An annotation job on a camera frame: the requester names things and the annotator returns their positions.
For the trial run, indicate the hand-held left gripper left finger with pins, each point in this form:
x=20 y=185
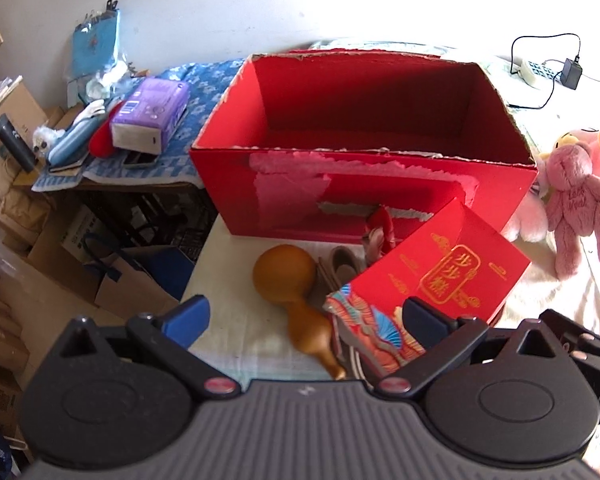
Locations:
x=187 y=317

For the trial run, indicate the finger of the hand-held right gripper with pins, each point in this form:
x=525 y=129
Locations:
x=565 y=322

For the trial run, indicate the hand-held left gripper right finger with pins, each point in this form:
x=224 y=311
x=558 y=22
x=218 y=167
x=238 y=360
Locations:
x=425 y=322

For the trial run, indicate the red gift box gold print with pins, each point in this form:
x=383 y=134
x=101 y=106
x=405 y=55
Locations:
x=430 y=260

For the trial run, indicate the brown gourd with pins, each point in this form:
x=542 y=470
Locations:
x=280 y=272

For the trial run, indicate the red patterned scarf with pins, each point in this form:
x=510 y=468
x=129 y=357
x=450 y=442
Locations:
x=382 y=225

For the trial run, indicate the large red cardboard box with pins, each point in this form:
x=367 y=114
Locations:
x=300 y=195

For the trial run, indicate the white and pink plush toy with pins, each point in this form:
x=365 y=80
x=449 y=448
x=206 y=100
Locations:
x=527 y=220

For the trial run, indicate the pink teddy bear plush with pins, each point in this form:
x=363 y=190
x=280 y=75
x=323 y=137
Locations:
x=577 y=200

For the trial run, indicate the smartphone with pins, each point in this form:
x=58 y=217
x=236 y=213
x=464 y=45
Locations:
x=140 y=160

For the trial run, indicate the pile of cardboard boxes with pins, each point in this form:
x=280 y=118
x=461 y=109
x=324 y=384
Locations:
x=10 y=260

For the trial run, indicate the red plush item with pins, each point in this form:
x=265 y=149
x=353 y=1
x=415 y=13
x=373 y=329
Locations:
x=100 y=142

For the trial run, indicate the light blue case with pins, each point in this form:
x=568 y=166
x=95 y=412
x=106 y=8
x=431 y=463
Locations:
x=70 y=142

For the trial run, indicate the purple tissue pack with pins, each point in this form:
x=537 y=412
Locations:
x=150 y=105

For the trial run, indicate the blue patterned cloth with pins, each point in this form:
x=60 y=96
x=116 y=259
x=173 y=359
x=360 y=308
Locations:
x=200 y=95

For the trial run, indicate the small white plush toy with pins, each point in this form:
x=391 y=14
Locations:
x=45 y=136

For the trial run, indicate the black bottle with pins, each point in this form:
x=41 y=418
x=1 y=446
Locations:
x=12 y=142

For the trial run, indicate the black power adapter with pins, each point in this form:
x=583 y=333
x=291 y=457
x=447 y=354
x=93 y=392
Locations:
x=571 y=74

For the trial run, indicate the clear plastic bag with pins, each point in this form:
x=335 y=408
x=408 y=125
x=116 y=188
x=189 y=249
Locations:
x=107 y=80

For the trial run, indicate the white power strip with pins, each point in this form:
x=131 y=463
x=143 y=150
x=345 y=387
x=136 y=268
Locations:
x=532 y=72

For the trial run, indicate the light blue hanging bag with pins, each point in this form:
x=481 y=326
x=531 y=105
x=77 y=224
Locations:
x=95 y=42

